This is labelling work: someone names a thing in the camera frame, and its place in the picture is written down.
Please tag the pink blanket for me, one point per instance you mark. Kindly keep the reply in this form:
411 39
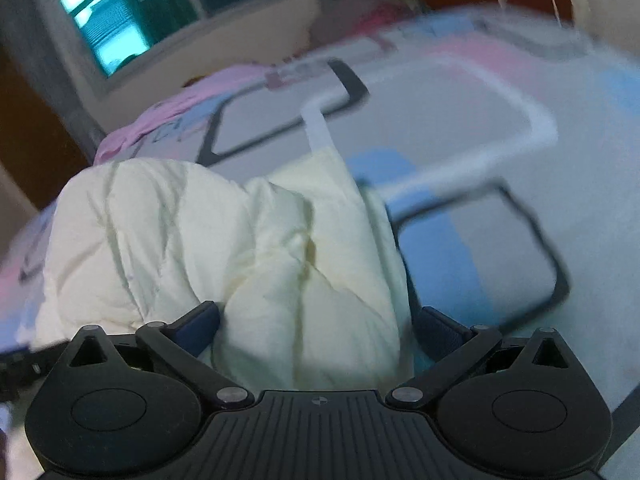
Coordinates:
216 84

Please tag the pile of folded clothes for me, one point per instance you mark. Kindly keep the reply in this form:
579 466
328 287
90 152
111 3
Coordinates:
339 20

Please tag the window with grey frame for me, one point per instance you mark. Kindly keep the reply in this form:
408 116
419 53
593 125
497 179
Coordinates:
104 43

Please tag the cream quilted jacket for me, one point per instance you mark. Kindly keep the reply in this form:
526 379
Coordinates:
302 263

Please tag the dark wooden door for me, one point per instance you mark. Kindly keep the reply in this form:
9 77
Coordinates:
36 150

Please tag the patterned grey blue bedspread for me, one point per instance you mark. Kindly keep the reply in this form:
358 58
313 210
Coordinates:
505 149

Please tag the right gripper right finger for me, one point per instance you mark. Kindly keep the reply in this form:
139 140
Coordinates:
455 350

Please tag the grey curtain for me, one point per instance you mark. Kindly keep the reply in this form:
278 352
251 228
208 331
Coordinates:
30 47

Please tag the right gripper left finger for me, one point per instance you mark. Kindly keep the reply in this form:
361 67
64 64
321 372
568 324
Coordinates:
178 347

